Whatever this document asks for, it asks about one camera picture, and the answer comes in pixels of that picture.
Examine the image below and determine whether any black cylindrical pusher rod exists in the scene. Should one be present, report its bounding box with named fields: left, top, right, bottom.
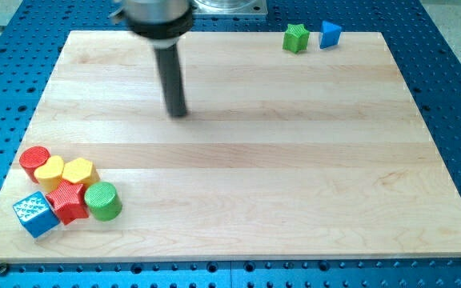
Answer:
left=154, top=44, right=187, bottom=118

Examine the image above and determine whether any blue triangle block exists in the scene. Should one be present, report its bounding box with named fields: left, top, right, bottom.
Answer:
left=319, top=21, right=343, bottom=49

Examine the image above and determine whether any green star block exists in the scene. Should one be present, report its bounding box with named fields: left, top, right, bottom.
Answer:
left=283, top=23, right=310, bottom=54

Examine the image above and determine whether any yellow hexagon block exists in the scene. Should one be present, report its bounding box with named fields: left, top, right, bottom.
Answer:
left=62, top=158, right=100, bottom=186

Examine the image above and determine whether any light wooden board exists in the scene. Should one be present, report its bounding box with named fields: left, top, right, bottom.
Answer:
left=0, top=30, right=461, bottom=263

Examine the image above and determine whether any blue perforated metal table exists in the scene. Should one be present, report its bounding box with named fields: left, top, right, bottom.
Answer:
left=0, top=0, right=461, bottom=287

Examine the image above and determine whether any green cylinder block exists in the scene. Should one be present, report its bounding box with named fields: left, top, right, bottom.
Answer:
left=84, top=182, right=122, bottom=222

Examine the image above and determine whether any yellow heart block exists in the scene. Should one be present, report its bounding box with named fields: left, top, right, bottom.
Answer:
left=34, top=155, right=65, bottom=194

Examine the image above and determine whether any red cylinder block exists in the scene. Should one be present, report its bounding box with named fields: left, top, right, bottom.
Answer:
left=18, top=146, right=50, bottom=183

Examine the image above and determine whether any red star block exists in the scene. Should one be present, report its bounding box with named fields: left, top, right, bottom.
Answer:
left=46, top=180, right=89, bottom=225

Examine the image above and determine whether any blue cube block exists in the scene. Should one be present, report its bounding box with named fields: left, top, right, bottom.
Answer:
left=12, top=191, right=60, bottom=238

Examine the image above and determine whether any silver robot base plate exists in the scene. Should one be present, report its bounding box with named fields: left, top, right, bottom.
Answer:
left=191, top=0, right=268, bottom=15

